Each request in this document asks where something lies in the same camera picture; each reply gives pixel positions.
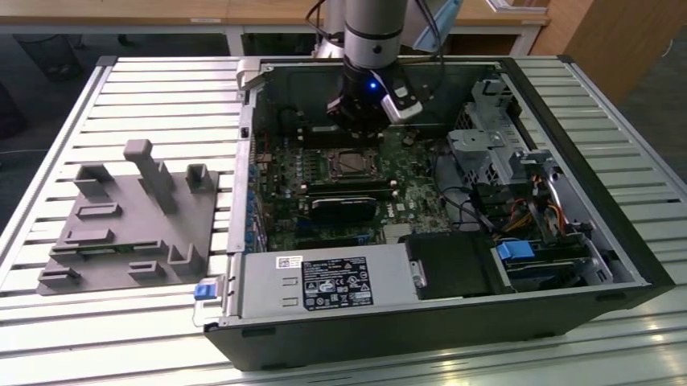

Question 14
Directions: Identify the silver CPU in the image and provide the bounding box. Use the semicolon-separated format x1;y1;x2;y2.
340;154;371;172

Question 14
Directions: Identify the metal socket cover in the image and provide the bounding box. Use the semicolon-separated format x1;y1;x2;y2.
327;149;381;178

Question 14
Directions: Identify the CPU socket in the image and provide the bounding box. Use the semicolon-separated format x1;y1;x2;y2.
321;146;387;181

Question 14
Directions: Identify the graphics card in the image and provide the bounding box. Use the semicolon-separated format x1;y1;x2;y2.
309;195;377;223

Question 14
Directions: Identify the green motherboard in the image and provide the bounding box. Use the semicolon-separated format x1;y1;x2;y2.
246;126;465;253

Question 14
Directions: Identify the metal disk bay cage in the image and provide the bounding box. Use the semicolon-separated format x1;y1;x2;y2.
444;78;565;187

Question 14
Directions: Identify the pale blue teach pendant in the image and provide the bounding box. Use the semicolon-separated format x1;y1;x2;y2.
413;0;464;52

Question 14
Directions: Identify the silver chipset heatsink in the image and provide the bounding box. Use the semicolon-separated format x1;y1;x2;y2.
383;224;413;243

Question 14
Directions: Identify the white paper tray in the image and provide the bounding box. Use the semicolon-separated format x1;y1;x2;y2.
485;0;552;13

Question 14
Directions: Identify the black plastic shroud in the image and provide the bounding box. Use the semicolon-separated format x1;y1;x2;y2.
403;232;517;302

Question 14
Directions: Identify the wooden desk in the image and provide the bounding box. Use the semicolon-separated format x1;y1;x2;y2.
0;0;552;57

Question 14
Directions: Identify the blue disk carrier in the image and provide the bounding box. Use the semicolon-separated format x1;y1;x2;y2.
496;240;537;263

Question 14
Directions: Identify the grey power supply unit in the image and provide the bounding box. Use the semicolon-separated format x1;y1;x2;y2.
233;244;425;319

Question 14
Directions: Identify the grey parts rack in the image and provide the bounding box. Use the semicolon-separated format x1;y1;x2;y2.
34;138;222;298

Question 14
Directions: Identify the wooden cabinet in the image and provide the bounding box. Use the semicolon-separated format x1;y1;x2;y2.
529;0;687;106

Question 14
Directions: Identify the green RAM stick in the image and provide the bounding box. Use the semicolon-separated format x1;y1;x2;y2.
76;245;136;256

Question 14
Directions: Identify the black PC case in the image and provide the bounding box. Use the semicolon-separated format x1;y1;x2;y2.
200;54;677;371

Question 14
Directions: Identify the black waste bin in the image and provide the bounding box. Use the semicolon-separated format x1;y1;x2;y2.
13;34;85;83

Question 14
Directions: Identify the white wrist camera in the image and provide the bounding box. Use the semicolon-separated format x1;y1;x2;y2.
379;80;424;122

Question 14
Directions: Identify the grey case handle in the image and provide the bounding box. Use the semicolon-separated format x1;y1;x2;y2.
233;57;265;92

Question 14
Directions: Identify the yellow orange wire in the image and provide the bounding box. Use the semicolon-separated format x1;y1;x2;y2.
507;199;536;232
536;172;568;236

